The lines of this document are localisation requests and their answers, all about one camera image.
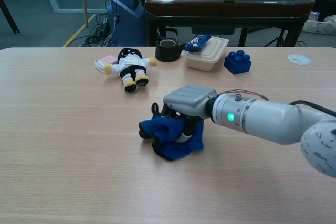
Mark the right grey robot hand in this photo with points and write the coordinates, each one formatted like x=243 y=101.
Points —
x=189 y=98

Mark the blue cloth with black trim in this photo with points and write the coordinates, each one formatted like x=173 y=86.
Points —
x=162 y=129

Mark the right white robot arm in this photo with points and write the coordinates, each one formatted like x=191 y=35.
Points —
x=262 y=119

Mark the beige lidded lunch box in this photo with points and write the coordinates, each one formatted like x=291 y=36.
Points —
x=204 y=60

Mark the blue snack bag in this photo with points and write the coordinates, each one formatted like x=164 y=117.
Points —
x=197 y=43

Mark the blue toy building block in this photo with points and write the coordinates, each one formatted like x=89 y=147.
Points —
x=236 y=66

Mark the plush doll in white shirt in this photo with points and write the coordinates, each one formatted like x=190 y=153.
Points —
x=131 y=62

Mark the pink tissue pack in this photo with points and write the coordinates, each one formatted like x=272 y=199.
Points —
x=103 y=62

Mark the dark wooden mahjong table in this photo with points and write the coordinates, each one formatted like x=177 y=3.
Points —
x=223 y=6

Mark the black tripod legs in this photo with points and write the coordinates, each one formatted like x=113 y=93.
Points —
x=278 y=39

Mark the white plastic basket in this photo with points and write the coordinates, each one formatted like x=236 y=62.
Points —
x=316 y=27

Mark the black bag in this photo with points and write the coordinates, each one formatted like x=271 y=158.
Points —
x=325 y=5

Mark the black slanted table leg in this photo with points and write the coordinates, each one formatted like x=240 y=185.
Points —
x=10 y=16

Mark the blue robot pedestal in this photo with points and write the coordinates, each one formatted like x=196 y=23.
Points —
x=126 y=11

